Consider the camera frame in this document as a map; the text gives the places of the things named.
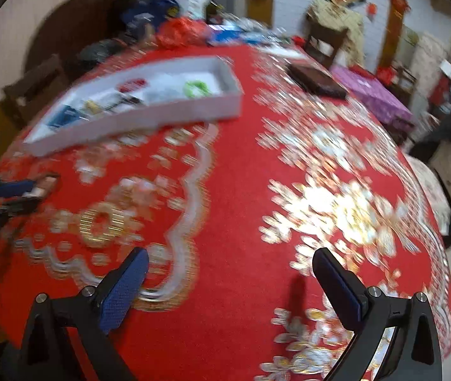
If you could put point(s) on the dark brown flat case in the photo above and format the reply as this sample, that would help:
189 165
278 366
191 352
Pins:
316 81

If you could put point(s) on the brown arched panel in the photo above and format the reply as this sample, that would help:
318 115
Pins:
62 20

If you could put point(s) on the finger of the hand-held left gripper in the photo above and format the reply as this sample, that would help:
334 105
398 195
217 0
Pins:
15 207
17 189

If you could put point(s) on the blue packets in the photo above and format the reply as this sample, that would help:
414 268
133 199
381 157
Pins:
225 35

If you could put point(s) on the red knot wall ornament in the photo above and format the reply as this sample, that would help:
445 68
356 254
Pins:
398 0

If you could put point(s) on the red plastic bag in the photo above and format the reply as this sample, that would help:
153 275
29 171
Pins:
181 29

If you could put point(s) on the dark wooden chair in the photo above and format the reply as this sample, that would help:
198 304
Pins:
324 39

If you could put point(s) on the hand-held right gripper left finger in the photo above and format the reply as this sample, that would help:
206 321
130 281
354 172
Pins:
124 291

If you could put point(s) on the floral draped cloth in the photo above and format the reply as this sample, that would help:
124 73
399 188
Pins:
348 20

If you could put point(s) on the purple tablecloth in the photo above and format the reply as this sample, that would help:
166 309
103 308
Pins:
372 91

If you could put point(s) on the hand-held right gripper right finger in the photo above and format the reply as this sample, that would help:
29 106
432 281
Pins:
338 285

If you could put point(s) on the blue hair claw clip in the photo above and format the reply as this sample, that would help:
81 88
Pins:
64 117

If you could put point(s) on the white cardboard tray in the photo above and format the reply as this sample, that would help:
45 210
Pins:
169 111

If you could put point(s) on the brown wooden chair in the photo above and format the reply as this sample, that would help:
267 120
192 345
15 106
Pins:
31 87

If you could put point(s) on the red floral tablecloth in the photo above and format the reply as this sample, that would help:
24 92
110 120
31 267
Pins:
241 206

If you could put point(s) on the black plastic bag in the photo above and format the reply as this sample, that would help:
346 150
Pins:
94 53

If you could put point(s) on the blue bag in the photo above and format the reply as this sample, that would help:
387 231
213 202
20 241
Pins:
150 10

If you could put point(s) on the white shell disc hair clip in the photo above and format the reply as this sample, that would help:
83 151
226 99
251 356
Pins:
47 184

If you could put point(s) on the dark glass bottle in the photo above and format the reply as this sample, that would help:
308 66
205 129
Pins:
212 12

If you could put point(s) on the small gold ornament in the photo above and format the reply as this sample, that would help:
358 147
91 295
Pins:
90 107

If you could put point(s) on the pale covered appliance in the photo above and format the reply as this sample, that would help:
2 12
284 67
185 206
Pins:
427 51

